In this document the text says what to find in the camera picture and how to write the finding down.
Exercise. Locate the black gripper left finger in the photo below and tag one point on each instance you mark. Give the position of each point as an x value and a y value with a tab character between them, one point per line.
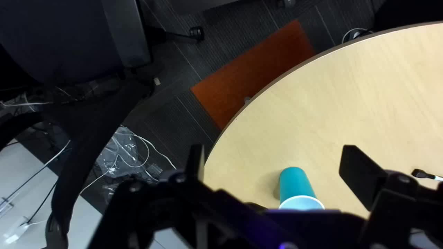
205	203

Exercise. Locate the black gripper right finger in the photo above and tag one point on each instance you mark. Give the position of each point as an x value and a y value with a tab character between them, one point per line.
392	197

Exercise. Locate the black office chair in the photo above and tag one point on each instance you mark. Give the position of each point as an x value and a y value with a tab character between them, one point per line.
67	41

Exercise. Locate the black and white marker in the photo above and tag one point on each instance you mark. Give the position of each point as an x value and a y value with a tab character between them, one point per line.
420	172

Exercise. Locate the orange floor mat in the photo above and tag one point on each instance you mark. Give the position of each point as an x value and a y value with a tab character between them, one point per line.
223	92

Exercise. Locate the blue plastic cup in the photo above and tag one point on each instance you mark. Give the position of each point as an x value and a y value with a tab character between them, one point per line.
295	190

